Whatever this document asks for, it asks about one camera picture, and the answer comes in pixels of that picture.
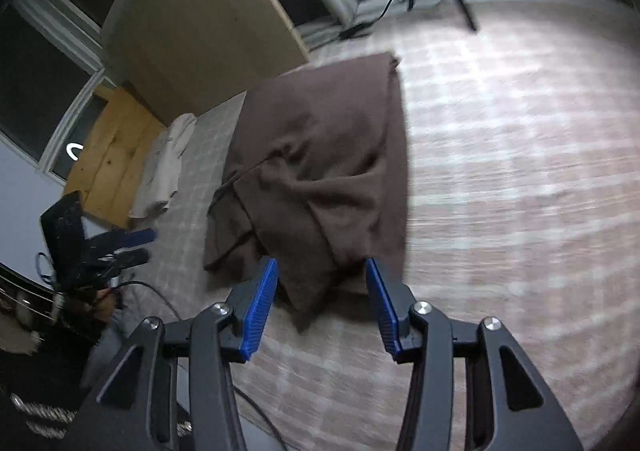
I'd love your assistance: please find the brown fleece garment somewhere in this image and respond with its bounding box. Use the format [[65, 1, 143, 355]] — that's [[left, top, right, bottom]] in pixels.
[[203, 52, 408, 313]]

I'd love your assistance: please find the left hand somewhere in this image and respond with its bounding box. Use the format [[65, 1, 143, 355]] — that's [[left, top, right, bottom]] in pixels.
[[89, 287, 124, 323]]

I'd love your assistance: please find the white folded cloth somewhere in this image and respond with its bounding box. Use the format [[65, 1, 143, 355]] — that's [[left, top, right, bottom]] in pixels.
[[128, 113, 198, 220]]

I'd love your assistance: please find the plaid bed sheet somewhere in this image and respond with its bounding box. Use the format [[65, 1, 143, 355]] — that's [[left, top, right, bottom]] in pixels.
[[132, 2, 639, 450]]

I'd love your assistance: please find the beige wooden board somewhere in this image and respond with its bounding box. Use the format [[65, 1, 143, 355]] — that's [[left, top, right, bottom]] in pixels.
[[101, 0, 308, 124]]

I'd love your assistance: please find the black power adapter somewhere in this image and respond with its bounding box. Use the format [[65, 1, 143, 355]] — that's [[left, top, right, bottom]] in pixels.
[[337, 21, 374, 41]]

